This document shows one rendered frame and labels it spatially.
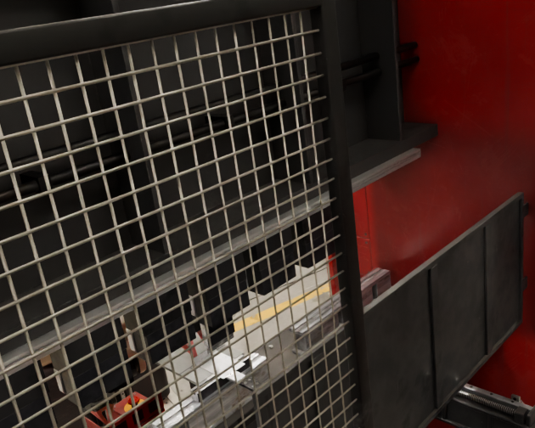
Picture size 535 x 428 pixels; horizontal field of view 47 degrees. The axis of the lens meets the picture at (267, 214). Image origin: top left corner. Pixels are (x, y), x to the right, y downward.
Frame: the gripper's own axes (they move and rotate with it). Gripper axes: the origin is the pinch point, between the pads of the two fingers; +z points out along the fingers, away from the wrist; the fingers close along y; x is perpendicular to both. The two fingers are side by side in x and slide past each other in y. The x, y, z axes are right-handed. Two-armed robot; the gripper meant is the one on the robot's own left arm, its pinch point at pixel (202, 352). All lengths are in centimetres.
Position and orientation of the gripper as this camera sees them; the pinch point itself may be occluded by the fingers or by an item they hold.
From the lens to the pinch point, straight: 189.7
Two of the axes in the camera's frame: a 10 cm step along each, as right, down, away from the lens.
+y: 6.9, -3.3, 6.4
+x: -5.7, 2.9, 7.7
